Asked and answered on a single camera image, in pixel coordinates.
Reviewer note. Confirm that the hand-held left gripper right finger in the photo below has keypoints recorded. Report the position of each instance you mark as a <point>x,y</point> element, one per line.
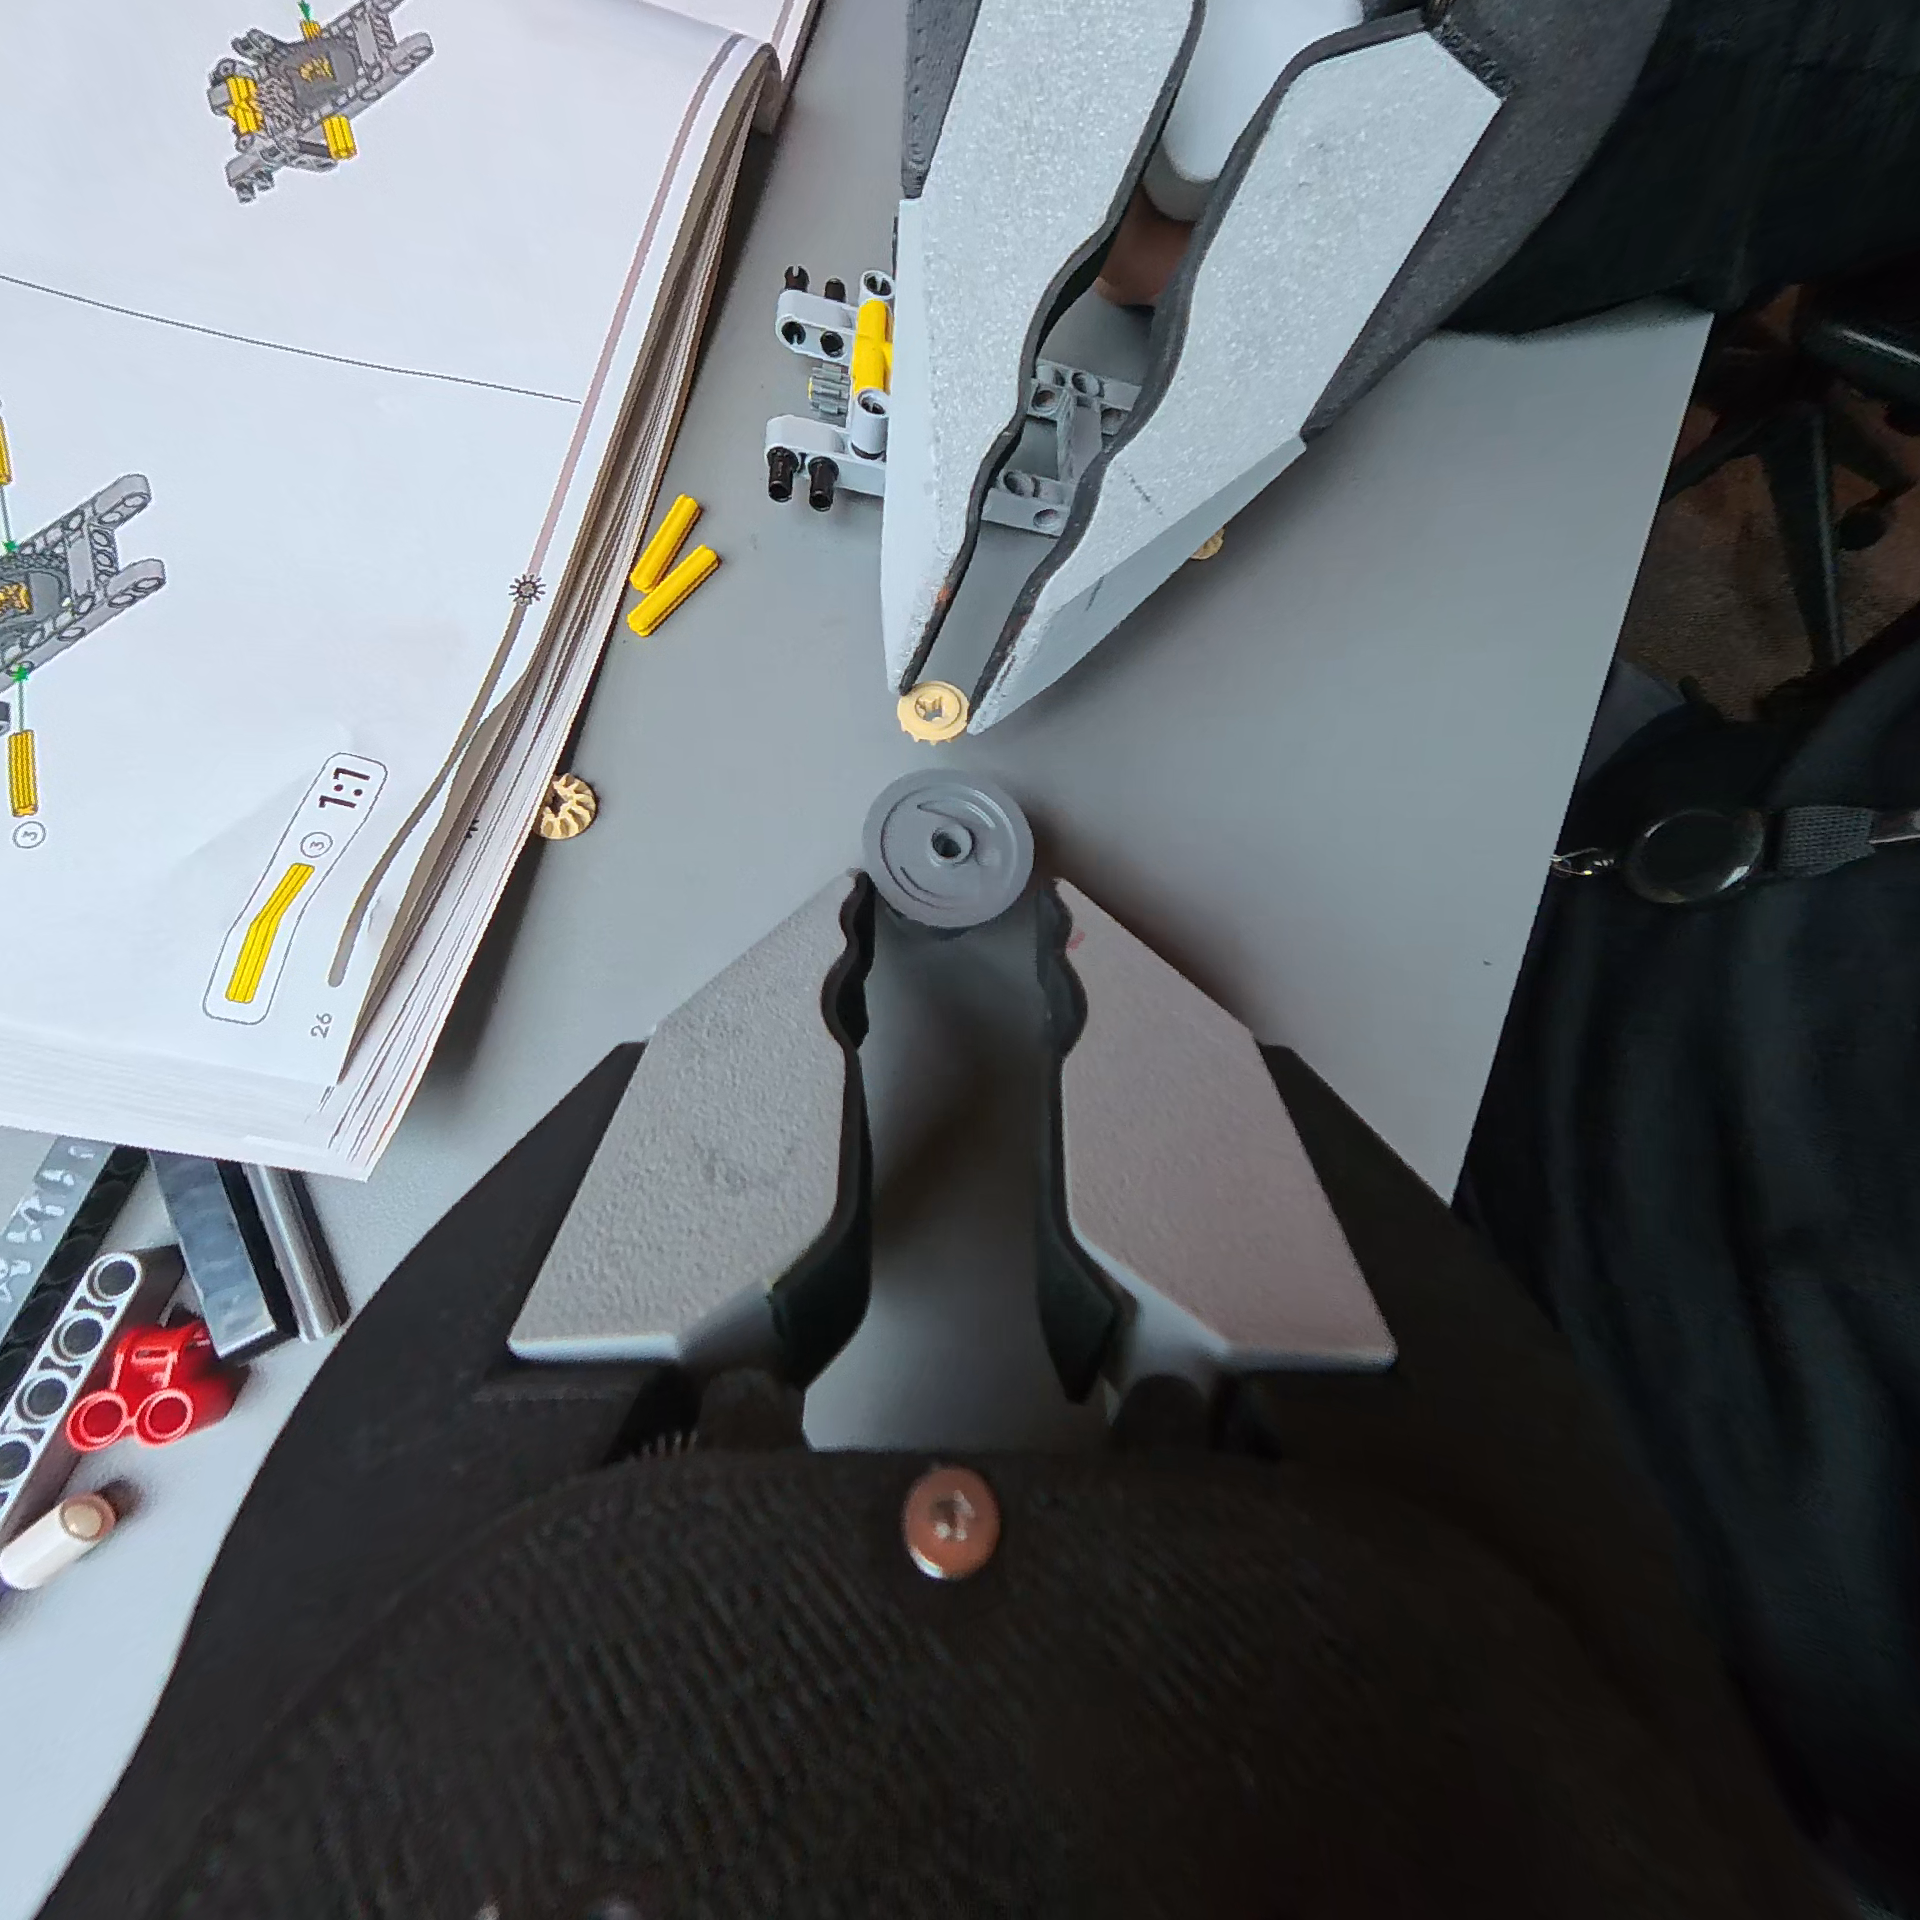
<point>1215,1184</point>

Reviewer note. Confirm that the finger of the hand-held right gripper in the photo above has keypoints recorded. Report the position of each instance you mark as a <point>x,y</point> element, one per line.
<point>1319,254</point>
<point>974,301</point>

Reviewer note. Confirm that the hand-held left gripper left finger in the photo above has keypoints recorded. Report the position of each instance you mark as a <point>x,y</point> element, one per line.
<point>704,1184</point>

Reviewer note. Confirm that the tan round lego piece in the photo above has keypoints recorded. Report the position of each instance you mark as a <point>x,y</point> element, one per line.
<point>930,709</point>

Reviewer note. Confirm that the dark grey round lego piece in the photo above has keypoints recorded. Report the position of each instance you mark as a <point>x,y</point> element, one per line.
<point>950,848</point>

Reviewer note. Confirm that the yellow lego axle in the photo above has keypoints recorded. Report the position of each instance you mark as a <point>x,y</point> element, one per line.
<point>672,591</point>
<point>669,542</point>

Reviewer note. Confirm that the small tan lego gear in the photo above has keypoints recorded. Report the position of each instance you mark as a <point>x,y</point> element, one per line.
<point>570,805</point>

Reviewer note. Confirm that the black flat lego plate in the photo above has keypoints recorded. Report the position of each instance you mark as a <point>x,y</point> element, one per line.
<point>225,1259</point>

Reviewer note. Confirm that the red lego connector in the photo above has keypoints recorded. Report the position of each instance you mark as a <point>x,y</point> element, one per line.
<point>150,1389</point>

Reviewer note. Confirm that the black lego beam with holes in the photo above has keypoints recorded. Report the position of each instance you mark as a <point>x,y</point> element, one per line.
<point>66,1389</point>

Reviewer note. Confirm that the lego instruction booklet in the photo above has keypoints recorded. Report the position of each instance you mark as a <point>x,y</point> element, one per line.
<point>299,523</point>

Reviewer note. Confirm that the white lego pin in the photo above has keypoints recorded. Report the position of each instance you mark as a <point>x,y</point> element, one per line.
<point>58,1541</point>

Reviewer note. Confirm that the person's right hand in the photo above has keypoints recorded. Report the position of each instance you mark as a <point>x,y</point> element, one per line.
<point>1143,254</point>

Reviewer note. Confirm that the black office chair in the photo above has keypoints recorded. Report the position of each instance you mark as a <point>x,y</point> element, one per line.
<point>1830,450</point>

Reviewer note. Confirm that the black badge reel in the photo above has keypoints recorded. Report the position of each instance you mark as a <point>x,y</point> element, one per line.
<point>1694,855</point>

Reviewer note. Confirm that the long dark grey studded beam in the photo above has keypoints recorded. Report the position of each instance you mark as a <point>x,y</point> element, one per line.
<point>54,1215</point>

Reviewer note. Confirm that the grey lego frame assembly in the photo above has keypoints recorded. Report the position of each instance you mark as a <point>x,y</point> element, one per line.
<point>839,322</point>

